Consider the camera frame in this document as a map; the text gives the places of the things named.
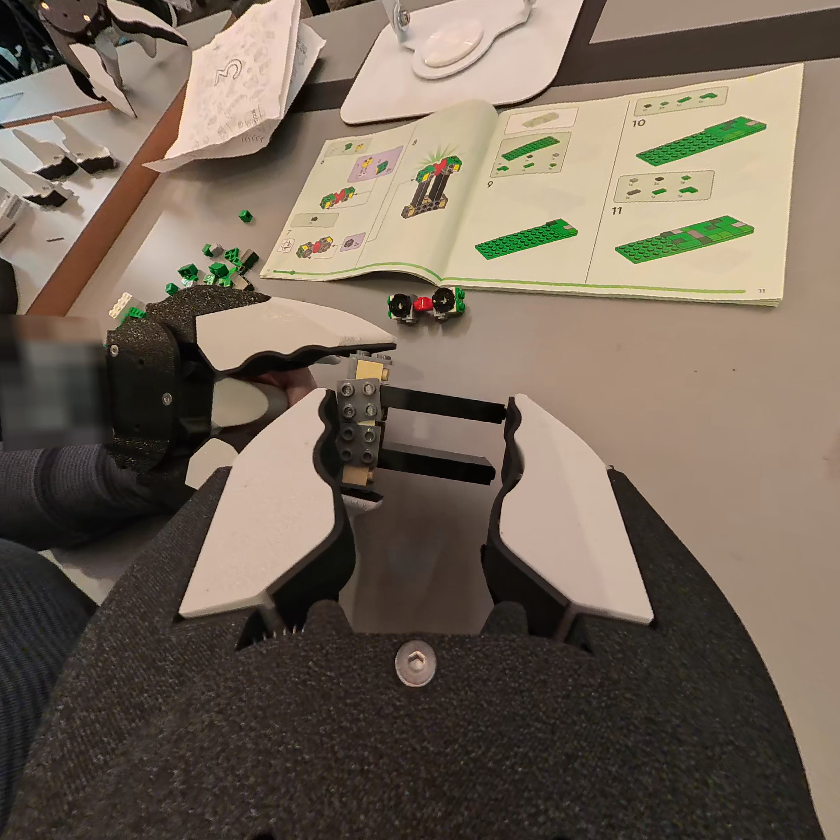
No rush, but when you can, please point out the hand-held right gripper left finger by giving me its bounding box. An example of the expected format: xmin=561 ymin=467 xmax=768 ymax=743
xmin=177 ymin=387 xmax=358 ymax=634

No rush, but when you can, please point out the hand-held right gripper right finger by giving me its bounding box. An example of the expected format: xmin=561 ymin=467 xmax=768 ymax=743
xmin=481 ymin=394 xmax=656 ymax=637

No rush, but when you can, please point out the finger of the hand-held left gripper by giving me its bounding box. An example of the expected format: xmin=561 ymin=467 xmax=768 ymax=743
xmin=185 ymin=436 xmax=386 ymax=519
xmin=193 ymin=295 xmax=399 ymax=383

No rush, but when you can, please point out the black and tan brick assembly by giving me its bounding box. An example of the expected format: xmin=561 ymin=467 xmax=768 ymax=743
xmin=335 ymin=351 xmax=508 ymax=490

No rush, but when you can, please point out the small red green brick assembly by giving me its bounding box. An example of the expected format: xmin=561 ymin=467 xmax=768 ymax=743
xmin=387 ymin=285 xmax=468 ymax=326

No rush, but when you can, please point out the grey desk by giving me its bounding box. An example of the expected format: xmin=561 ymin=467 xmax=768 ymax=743
xmin=0 ymin=0 xmax=840 ymax=840

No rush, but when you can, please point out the person's left hand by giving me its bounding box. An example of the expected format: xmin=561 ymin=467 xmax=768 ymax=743
xmin=256 ymin=367 xmax=315 ymax=404

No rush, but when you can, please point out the pile of green bricks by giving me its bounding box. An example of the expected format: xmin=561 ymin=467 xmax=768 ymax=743
xmin=167 ymin=209 xmax=260 ymax=293

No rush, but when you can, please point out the folded white paper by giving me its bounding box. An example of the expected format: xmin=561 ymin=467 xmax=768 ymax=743
xmin=143 ymin=0 xmax=327 ymax=173

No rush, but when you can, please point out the green instruction booklet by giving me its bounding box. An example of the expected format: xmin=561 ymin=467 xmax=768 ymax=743
xmin=260 ymin=63 xmax=805 ymax=308

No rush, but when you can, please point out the white tablet stand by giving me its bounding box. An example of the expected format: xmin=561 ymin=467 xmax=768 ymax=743
xmin=340 ymin=0 xmax=585 ymax=126

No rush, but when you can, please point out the spare black and white gripper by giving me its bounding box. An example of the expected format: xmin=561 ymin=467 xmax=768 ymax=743
xmin=36 ymin=0 xmax=188 ymax=119

